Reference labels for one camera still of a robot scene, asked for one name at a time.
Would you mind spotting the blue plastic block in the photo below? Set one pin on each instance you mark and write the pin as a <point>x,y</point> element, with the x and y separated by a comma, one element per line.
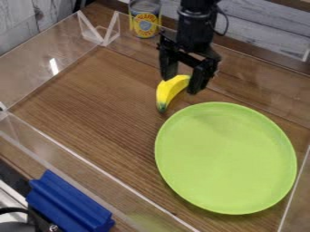
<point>67,206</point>

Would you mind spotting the clear acrylic front wall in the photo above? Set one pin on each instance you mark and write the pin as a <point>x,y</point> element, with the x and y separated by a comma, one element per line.
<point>34,155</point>

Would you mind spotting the yellow labelled tin can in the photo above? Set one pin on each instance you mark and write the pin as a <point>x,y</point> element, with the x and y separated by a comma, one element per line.
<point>144,17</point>

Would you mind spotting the green round plate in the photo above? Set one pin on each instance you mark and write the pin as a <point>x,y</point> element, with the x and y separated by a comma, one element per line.
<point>226,158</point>

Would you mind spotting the clear acrylic triangle bracket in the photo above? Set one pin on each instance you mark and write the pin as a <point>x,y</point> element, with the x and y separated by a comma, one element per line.
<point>97,34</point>

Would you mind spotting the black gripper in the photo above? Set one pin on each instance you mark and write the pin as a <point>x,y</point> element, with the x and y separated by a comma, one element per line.
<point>191,38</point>

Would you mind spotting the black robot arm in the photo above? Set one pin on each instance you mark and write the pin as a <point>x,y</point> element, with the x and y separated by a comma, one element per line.
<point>198,4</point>

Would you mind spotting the yellow toy banana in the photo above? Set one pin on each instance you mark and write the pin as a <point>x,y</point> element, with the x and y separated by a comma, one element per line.
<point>168,89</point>

